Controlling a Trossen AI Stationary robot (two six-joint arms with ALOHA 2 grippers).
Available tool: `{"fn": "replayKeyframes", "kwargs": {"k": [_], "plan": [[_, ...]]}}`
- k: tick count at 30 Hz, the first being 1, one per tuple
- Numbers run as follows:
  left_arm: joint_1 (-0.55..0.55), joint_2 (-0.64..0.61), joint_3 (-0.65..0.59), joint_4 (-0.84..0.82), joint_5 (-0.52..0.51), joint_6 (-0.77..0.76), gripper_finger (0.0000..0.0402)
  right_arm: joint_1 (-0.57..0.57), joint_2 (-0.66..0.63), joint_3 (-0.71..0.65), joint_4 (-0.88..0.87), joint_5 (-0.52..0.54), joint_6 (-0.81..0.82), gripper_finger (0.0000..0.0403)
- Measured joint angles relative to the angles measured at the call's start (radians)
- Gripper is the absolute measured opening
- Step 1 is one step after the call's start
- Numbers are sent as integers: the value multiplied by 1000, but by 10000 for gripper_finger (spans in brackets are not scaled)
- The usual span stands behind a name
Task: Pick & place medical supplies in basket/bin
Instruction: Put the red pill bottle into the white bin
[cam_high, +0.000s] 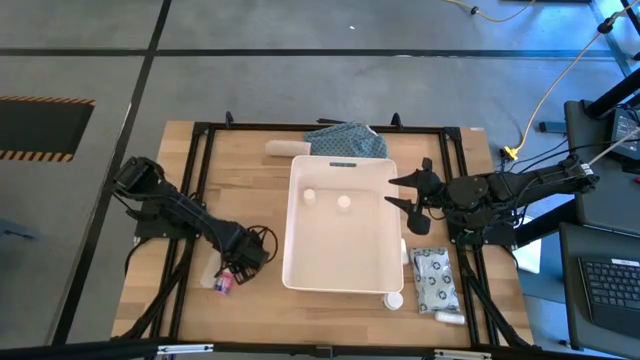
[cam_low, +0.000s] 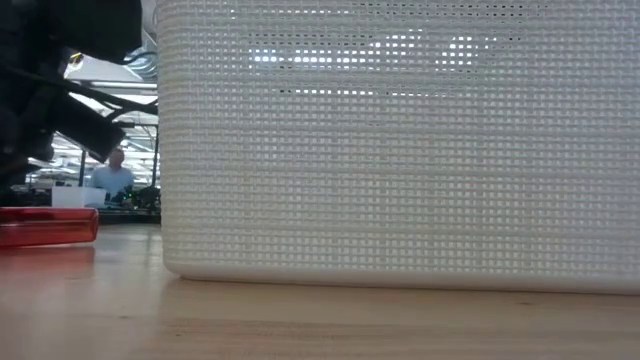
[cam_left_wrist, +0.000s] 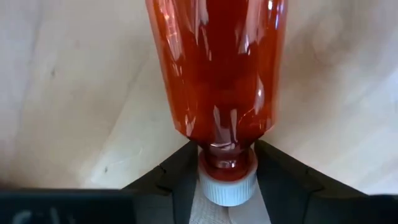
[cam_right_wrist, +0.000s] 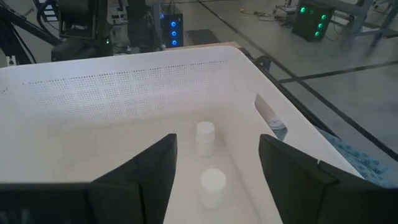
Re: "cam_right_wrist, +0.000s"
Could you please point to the white plastic pill bottle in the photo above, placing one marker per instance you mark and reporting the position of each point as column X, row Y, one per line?
column 205, row 138

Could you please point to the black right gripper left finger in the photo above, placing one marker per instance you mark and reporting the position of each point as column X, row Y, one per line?
column 140, row 186

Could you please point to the white perforated plastic basket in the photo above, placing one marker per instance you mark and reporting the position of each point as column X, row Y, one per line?
column 124, row 93

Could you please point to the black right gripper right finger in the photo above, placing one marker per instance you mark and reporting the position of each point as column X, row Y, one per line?
column 304, row 189

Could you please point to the computer tower with green lights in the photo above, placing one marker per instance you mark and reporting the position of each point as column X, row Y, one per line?
column 311, row 21

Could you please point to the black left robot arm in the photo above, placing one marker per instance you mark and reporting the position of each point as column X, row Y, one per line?
column 81, row 21

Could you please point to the white small block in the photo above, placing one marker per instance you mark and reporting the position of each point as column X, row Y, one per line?
column 213, row 186

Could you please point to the blue patterned cloth gown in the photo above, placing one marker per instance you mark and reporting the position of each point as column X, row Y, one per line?
column 357, row 158

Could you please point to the black frame clamp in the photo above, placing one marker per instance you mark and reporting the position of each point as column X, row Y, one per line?
column 262, row 63

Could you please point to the grey metal desk frame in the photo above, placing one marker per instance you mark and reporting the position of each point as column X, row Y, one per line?
column 357, row 21

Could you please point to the black floor mat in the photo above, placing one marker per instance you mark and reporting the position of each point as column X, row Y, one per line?
column 200, row 37

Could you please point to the computer tower with blue lights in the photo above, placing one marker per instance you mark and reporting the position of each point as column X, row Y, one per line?
column 172, row 31

